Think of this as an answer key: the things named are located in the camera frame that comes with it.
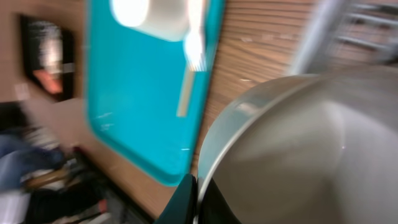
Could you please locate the white paper cup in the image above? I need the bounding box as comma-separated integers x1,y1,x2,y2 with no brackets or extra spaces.
109,0,188,42

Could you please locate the orange carrot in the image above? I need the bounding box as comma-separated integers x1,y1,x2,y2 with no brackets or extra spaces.
33,70,63,94

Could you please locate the teal plastic tray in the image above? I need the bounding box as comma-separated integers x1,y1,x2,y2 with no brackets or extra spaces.
85,0,226,186

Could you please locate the black plastic bin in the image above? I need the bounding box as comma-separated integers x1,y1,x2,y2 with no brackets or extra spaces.
17,14,75,101

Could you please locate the food waste pile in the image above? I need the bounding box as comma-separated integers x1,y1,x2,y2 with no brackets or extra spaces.
39,22,63,75

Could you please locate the wooden chopstick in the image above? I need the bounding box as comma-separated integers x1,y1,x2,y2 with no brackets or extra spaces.
177,68,195,117

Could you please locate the white plastic fork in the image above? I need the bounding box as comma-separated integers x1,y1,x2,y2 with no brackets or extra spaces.
183,0,206,72

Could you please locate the grey bowl with rice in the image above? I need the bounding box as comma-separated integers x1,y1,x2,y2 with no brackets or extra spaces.
197,72,397,224

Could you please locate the grey dishwasher rack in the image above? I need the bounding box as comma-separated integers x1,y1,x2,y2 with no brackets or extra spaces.
286,0,397,75

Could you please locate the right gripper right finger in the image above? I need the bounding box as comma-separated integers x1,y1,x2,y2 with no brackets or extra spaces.
198,179,241,224

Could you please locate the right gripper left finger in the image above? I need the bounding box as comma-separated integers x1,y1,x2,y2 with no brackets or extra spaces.
154,174,197,224

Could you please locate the seated person in background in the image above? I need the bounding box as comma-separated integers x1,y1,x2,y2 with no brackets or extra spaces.
1,132,66,193

